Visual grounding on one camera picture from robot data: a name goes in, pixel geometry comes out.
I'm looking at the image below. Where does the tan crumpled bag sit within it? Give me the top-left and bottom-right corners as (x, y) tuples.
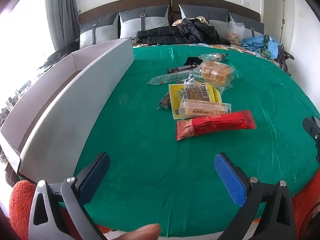
(172, 16), (209, 27)

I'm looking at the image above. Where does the long colourful black-ended packet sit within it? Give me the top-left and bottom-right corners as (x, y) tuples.
(184, 53), (229, 67)

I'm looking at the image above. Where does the small brown snack packet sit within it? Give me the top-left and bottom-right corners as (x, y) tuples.
(157, 92), (171, 110)

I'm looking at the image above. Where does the red snack packet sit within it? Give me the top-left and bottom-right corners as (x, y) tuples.
(176, 110), (257, 141)

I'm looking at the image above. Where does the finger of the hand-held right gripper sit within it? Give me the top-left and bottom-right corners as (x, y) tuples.
(302, 116), (320, 142)

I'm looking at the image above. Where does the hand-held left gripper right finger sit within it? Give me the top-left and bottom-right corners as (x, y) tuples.
(214, 152), (297, 240)

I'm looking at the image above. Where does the grey two-tone pillow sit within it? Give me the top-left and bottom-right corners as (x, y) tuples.
(179, 4), (229, 28)
(79, 12), (120, 49)
(119, 5), (170, 40)
(228, 12), (265, 37)

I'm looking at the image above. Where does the blue crumpled cloth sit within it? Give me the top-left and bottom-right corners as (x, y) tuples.
(241, 34), (279, 60)

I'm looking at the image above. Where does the person's left hand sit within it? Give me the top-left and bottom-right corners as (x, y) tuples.
(117, 224), (161, 240)

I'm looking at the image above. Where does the small silver snack packet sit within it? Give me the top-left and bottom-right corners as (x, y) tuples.
(175, 77), (196, 87)

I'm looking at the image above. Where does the clear plastic bag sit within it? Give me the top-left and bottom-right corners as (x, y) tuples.
(227, 21), (245, 45)

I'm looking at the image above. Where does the dark cloth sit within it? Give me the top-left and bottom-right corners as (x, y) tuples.
(45, 41), (80, 68)

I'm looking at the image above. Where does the green satin cloth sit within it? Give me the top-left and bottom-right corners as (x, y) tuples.
(59, 44), (320, 238)

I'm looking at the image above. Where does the grey curtain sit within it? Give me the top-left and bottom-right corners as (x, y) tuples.
(45, 0), (80, 53)

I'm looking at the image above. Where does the bread in clear bag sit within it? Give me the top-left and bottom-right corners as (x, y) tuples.
(189, 60), (239, 92)

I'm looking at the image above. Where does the clear wafer packet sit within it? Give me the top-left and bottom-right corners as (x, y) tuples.
(179, 97), (233, 120)

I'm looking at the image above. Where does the yellow cracker packet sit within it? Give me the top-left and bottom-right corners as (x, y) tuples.
(168, 82), (223, 120)

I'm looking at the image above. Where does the long clear sausage packet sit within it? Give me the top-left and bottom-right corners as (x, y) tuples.
(147, 72), (194, 86)

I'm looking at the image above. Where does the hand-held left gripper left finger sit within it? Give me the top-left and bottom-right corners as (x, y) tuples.
(28, 152), (111, 240)

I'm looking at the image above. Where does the black puffer jacket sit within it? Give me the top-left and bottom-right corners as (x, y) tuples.
(136, 17), (230, 46)

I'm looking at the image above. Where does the dark chocolate bar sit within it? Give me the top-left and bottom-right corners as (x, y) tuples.
(166, 63), (201, 74)

